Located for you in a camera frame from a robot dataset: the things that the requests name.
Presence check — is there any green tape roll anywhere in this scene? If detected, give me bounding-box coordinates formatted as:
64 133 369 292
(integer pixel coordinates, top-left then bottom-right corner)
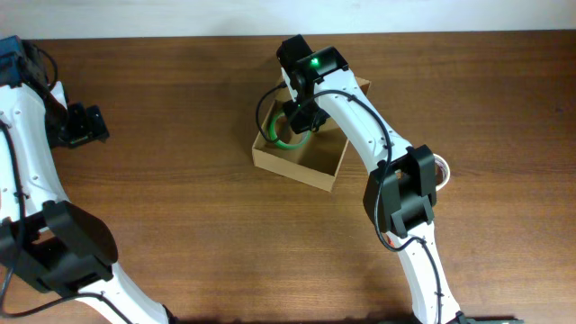
268 112 311 150

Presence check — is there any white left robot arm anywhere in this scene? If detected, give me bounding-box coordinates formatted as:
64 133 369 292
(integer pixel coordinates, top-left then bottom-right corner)
1 35 177 324

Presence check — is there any brown cardboard box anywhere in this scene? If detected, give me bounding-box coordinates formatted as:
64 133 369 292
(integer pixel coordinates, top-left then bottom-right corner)
251 75 373 194

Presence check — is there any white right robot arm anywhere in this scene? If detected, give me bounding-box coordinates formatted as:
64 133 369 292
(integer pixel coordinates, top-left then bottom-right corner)
276 35 468 323

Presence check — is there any cream masking tape roll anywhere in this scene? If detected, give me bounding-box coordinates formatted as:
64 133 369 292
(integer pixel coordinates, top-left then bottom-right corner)
434 154 451 192

